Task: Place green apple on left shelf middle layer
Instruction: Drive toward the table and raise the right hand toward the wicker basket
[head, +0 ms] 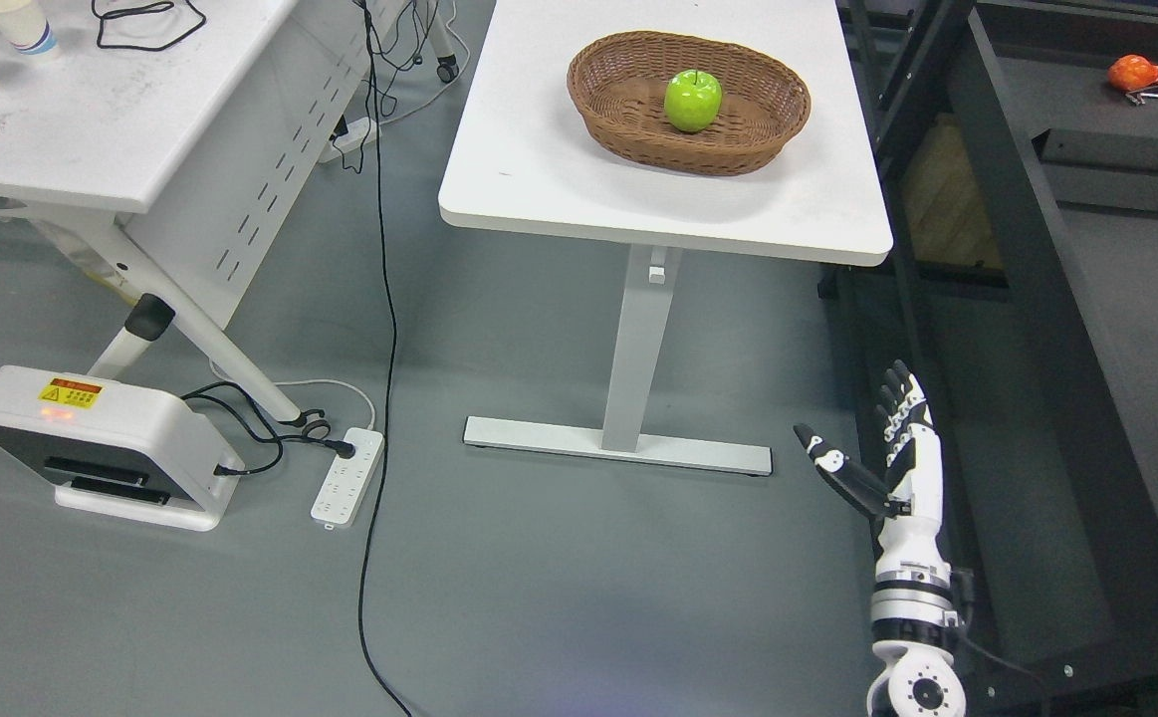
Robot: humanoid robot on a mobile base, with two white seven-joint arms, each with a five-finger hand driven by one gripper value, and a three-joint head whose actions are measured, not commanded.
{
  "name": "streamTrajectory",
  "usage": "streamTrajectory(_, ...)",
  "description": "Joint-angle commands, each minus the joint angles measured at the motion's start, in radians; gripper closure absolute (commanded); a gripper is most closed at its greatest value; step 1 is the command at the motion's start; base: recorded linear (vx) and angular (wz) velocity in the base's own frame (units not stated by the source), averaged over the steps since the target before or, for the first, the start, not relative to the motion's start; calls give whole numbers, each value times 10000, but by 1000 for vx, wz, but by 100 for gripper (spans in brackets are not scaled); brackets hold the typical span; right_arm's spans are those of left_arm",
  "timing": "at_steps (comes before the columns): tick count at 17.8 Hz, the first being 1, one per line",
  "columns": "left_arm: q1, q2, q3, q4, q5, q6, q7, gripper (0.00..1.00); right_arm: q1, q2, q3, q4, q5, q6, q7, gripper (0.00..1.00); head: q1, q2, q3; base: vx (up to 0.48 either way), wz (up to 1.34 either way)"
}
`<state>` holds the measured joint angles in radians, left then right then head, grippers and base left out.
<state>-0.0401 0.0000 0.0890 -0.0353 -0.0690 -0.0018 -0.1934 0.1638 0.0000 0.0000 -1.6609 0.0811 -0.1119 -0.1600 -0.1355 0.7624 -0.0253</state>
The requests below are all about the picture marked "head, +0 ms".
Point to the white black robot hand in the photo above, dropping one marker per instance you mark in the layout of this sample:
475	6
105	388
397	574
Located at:
907	502

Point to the green apple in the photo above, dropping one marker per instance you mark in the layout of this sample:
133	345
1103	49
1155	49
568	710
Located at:
692	100

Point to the orange toy fruit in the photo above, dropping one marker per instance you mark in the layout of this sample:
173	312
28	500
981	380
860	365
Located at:
1132	73

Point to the brown wicker basket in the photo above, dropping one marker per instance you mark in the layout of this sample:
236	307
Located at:
619	82

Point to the white power strip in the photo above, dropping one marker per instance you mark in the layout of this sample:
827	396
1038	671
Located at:
348	138
339	498

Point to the white floor device warning label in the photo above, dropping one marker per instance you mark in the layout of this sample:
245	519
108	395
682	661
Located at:
117	449

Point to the white folding desk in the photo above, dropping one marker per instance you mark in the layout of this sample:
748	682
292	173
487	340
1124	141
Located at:
165	150

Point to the paper cup blue stripe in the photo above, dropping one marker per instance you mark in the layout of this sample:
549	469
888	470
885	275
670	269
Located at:
27	29

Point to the white table with pedestal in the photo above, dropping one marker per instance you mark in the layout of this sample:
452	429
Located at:
522	161

